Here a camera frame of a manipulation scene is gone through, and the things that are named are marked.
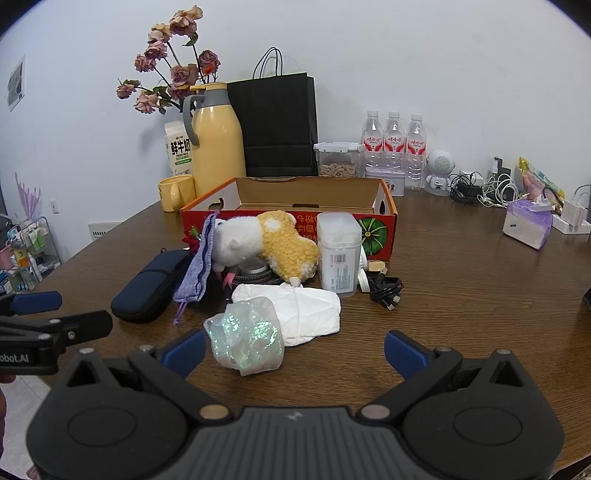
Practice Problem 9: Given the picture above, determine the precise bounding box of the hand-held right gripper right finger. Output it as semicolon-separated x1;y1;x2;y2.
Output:
358;330;527;425

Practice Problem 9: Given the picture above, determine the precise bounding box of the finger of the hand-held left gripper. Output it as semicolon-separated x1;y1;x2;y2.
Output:
0;310;114;354
0;291;63;317

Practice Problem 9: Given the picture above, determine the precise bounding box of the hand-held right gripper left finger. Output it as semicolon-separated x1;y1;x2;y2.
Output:
66;329;234;425

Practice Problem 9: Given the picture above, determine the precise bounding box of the iridescent plastic bag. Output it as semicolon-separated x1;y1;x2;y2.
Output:
203;296;286;377

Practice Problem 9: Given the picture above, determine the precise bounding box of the navy zip case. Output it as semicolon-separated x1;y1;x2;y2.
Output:
111;249;195;324

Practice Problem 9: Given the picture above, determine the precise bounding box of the thin black cable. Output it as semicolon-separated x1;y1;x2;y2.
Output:
368;272;404;312

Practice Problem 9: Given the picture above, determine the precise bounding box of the purple knit pouch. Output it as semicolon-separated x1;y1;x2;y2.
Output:
172;211;221;326

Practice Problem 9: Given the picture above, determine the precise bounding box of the white cloth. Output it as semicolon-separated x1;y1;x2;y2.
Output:
231;282;342;348

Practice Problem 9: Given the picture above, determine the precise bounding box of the black braided cable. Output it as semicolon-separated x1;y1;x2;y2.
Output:
210;263;284;291

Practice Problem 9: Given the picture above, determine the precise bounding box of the clear cotton swab container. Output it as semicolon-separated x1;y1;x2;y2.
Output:
316;211;363;297

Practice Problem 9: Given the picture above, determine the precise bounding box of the red artificial flower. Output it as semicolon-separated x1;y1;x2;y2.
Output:
182;224;204;252

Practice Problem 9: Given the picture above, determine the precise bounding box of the white and yellow plush toy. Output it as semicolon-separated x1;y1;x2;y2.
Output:
210;210;320;287

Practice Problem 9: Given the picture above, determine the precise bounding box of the red cardboard box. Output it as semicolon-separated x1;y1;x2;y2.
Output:
180;176;398;261

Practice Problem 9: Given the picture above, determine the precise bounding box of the metal storage cart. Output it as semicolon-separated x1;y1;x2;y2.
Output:
0;215;63;296

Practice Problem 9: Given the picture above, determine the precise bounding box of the yellow mug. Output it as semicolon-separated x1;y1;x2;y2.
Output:
158;174;197;213

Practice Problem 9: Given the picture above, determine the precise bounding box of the pale purple tin box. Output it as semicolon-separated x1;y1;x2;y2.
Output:
365;166;406;197

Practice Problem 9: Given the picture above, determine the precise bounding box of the purple tissue pack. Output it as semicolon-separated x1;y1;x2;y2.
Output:
502;198;554;251

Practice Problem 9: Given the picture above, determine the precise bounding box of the white robot speaker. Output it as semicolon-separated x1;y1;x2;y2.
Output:
424;148;458;197

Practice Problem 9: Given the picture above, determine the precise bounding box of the clear food container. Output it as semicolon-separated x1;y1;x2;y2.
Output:
314;141;361;178

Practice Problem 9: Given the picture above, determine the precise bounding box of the white milk carton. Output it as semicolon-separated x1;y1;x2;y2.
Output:
164;120;195;177

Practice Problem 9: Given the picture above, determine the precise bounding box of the white power strip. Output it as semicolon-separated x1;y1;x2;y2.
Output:
551;213;591;235

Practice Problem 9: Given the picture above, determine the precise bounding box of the clear water bottle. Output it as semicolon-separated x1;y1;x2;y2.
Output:
404;114;428;191
361;110;385;174
383;111;407;169

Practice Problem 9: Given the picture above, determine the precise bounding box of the yellow thermos jug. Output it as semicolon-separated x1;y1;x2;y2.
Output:
182;82;247;197

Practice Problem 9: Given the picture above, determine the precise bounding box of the colourful snack packet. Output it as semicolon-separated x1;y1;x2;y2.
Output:
517;157;566;213

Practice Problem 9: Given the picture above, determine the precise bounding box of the white charger block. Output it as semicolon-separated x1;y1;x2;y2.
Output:
566;198;590;227

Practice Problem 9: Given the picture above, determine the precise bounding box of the black paper bag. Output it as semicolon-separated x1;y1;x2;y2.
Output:
227;47;319;178

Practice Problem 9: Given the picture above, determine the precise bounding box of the dried pink flower bouquet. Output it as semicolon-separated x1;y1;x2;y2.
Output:
116;6;221;116

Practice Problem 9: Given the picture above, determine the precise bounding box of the white wall vent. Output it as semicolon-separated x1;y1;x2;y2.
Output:
88;220;122;241

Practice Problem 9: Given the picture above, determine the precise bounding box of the purple plant wall sticker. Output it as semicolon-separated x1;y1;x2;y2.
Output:
14;172;43;220

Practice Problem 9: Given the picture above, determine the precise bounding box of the black charger cable bundle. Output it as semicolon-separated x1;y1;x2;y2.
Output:
449;171;485;206

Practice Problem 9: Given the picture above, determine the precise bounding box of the white cable bundle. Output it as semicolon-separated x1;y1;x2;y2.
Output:
478;173;520;208

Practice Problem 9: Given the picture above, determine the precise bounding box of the wall poster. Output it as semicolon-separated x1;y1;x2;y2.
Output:
6;55;27;112

